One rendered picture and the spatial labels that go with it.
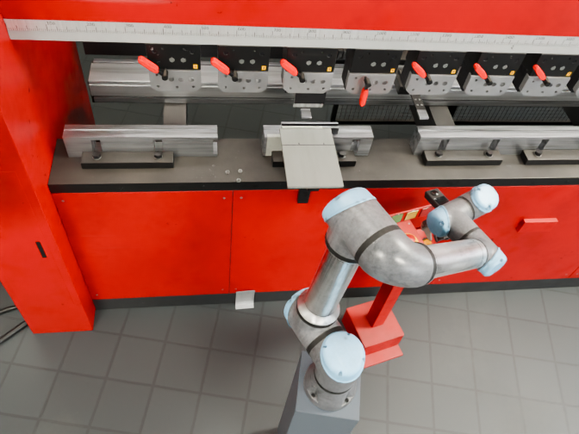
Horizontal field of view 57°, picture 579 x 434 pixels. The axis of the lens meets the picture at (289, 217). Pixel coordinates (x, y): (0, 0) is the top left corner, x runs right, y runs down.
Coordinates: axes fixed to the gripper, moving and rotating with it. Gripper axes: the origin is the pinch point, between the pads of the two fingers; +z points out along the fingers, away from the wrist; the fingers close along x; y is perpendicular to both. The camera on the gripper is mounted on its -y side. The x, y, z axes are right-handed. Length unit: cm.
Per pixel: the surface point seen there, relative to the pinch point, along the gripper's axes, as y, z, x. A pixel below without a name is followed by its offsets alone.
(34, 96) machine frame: -69, 3, -108
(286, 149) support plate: -37, 4, -36
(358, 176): -25.4, 13.1, -9.9
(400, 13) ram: -54, -39, -7
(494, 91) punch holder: -35, -17, 32
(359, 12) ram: -56, -38, -18
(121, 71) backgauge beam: -87, 24, -80
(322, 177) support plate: -23.4, -0.9, -29.0
